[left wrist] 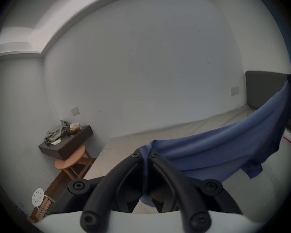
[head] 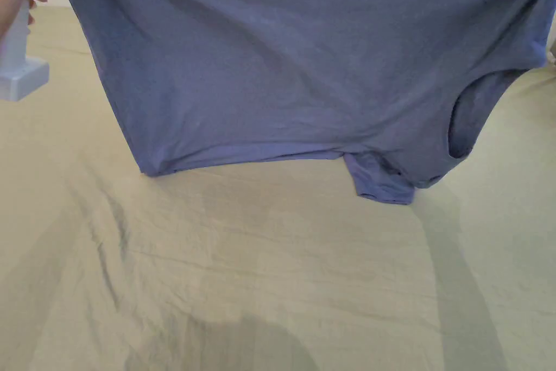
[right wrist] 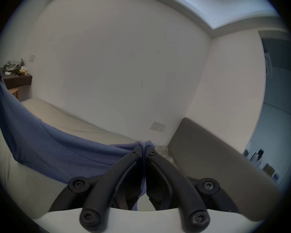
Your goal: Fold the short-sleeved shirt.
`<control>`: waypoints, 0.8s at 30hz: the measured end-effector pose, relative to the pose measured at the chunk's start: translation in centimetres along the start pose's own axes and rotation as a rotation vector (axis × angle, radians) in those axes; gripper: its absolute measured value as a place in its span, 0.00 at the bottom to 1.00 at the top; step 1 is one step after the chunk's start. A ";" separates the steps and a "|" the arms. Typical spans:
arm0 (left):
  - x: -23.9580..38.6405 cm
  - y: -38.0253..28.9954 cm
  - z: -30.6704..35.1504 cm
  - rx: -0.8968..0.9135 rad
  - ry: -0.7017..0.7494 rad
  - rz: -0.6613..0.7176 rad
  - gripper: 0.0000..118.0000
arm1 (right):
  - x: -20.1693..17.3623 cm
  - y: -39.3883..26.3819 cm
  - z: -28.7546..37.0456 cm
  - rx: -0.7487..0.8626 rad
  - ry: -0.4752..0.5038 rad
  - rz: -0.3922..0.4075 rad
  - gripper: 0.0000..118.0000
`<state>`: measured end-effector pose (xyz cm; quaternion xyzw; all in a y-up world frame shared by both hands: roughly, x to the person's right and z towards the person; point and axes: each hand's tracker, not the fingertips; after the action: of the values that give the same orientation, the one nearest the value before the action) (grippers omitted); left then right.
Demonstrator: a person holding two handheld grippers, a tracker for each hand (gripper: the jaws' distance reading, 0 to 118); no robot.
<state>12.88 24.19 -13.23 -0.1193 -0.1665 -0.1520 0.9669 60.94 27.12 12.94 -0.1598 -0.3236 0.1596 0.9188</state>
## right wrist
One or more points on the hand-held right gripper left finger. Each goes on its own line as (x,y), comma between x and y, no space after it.
(106,178)

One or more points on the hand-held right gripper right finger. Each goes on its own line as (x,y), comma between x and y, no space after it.
(177,178)

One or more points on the dark blue shirt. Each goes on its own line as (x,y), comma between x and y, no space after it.
(63,152)

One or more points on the round wooden stool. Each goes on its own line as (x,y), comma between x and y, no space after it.
(14,92)

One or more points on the grey padded headboard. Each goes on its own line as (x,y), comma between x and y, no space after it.
(220,166)

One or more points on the bed with beige sheet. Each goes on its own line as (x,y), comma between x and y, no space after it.
(26,178)

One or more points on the dark wooden wall shelf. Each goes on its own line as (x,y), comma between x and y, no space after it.
(15,75)

